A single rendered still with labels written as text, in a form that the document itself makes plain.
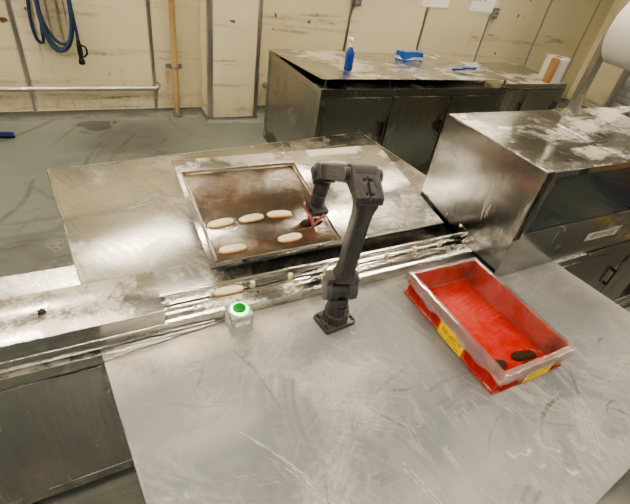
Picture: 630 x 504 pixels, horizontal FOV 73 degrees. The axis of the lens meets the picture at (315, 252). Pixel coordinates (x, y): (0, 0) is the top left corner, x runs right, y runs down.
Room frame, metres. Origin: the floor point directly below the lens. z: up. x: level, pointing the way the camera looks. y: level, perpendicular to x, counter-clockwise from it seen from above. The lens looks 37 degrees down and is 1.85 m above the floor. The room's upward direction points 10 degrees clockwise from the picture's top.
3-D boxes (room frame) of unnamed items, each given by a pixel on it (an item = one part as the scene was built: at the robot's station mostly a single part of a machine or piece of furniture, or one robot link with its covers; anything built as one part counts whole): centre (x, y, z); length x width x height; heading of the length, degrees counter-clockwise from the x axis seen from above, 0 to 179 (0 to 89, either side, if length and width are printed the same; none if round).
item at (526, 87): (5.43, -1.81, 0.40); 1.30 x 0.85 x 0.80; 123
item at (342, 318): (0.99, -0.10, 0.86); 0.12 x 0.09 x 0.08; 129
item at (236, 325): (0.90, 0.20, 0.84); 0.08 x 0.08 x 0.11; 33
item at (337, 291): (1.01, -0.09, 0.94); 0.09 x 0.05 x 0.10; 17
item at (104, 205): (1.70, 0.18, 0.41); 1.80 x 1.16 x 0.82; 129
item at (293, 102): (3.97, -0.37, 0.51); 1.93 x 1.05 x 1.02; 123
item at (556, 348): (1.08, -0.60, 0.88); 0.49 x 0.34 x 0.10; 32
